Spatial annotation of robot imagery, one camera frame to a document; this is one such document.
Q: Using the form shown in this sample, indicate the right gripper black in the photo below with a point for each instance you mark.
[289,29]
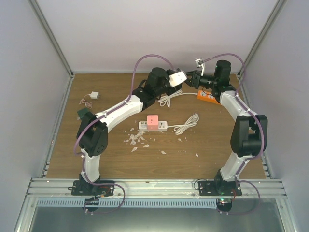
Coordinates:
[195,81]

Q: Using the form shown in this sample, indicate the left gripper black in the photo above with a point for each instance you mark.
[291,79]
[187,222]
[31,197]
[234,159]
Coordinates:
[177,88]

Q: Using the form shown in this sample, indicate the orange power strip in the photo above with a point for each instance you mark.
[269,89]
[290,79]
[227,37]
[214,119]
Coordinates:
[207,97]

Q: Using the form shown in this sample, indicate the white pink power strip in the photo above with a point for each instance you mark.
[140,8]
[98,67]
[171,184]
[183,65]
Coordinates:
[161,126]

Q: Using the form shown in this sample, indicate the pink cube socket adapter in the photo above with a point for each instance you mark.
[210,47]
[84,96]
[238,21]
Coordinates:
[152,122]

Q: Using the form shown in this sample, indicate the white usb charger plug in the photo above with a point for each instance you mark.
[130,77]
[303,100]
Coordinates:
[95,95]

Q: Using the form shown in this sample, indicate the green dragon cube plug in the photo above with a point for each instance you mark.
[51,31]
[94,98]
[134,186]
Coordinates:
[82,112]

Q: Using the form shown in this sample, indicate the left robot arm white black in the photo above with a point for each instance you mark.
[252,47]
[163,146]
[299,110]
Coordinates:
[92,137]

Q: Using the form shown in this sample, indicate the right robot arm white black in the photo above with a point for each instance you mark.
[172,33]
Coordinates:
[249,135]

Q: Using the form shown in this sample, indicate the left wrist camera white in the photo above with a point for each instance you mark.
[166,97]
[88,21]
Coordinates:
[177,78]

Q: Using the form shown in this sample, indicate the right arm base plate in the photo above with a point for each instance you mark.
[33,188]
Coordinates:
[218,189]

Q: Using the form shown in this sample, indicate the right aluminium frame post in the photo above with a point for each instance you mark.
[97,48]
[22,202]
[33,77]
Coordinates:
[265,29]

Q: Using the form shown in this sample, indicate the aluminium frame post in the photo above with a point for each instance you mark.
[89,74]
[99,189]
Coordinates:
[45,25]
[265,29]

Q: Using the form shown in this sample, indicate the grey slotted cable duct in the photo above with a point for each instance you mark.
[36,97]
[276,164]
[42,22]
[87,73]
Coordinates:
[129,203]

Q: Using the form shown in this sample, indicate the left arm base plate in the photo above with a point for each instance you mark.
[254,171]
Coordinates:
[83,188]

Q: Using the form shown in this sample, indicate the left aluminium frame post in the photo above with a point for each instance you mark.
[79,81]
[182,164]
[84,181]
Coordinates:
[45,25]

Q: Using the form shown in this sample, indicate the aluminium front rail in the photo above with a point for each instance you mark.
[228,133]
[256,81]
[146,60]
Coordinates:
[148,188]

